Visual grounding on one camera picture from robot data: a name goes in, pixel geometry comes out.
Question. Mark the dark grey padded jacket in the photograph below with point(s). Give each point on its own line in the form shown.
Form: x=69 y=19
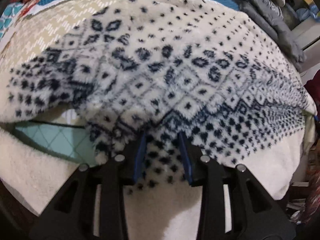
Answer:
x=268 y=16

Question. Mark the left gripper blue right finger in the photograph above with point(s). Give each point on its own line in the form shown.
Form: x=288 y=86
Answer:
x=185 y=150

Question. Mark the patterned teal beige bedsheet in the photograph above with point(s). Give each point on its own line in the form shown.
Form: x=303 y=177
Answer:
x=34 y=36

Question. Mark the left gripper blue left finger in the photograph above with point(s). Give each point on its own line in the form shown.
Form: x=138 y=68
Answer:
x=139 y=153

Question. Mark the white navy patterned fleece garment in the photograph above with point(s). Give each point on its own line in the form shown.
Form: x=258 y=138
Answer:
x=162 y=67

